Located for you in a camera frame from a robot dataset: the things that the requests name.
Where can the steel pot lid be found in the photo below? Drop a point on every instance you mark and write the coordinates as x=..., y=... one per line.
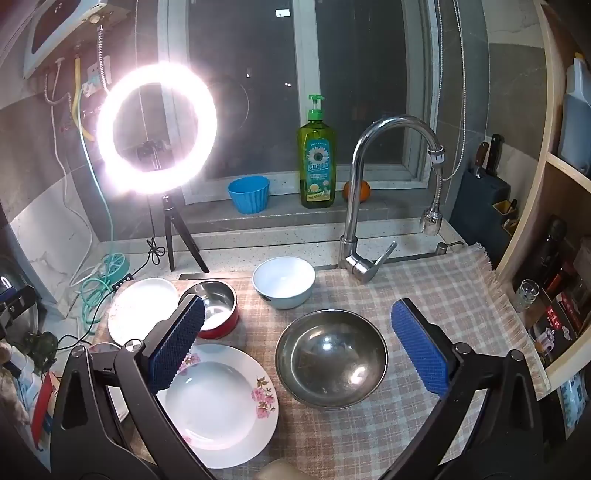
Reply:
x=27, y=318

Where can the large steel bowl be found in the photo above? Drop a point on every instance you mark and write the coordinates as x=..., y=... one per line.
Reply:
x=330, y=360

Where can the dark green object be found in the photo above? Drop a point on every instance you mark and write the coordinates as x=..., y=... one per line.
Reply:
x=41, y=346

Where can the black tripod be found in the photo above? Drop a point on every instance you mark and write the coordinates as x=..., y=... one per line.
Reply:
x=168, y=230

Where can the red printed box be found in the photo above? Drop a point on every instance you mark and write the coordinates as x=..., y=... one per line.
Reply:
x=554, y=323

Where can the checked tablecloth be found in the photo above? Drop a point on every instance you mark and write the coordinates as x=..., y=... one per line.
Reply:
x=415, y=286

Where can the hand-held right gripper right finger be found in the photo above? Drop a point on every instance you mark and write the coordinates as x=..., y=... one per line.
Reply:
x=420, y=350

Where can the dark knife block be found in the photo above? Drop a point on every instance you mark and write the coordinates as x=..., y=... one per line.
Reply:
x=480, y=203

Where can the person's left forearm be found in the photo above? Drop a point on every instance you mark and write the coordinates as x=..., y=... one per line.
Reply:
x=9, y=397

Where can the wooden shelf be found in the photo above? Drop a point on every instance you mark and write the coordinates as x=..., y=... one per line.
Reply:
x=531, y=184

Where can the red booklet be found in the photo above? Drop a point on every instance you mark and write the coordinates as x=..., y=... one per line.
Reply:
x=44, y=410

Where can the green dish soap bottle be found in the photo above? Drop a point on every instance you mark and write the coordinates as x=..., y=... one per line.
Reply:
x=316, y=170

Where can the small drinking glass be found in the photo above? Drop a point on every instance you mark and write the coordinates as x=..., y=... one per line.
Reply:
x=526, y=295

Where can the orange fruit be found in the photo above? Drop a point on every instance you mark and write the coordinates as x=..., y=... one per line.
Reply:
x=364, y=191

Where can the dark glass bottle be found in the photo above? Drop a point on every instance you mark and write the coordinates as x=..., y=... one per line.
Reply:
x=549, y=249

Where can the floral white plate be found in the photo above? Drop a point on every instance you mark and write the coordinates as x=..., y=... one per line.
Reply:
x=221, y=401

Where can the red steel bowl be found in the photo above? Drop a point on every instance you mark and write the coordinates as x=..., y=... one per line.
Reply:
x=217, y=304

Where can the white plastic jug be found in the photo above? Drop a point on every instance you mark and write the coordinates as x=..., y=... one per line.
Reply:
x=575, y=115

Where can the teal power strip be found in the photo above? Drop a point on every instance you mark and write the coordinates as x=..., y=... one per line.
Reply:
x=117, y=270

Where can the blue plastic cup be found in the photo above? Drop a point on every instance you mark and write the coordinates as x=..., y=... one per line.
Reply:
x=248, y=194

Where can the plain white plate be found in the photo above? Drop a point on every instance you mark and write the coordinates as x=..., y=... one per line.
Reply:
x=138, y=309

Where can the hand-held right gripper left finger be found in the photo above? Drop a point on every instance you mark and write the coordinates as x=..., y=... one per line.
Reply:
x=178, y=344

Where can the white cup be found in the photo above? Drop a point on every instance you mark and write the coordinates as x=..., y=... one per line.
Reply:
x=284, y=281

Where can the white water heater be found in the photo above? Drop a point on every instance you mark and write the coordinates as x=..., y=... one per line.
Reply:
x=60, y=32

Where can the chrome faucet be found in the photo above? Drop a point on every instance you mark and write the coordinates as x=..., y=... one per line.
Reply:
x=355, y=207

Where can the window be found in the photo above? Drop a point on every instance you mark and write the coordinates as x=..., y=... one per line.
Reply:
x=304, y=69

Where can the chrome soap dispenser pump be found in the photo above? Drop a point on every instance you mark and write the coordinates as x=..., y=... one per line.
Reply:
x=445, y=249

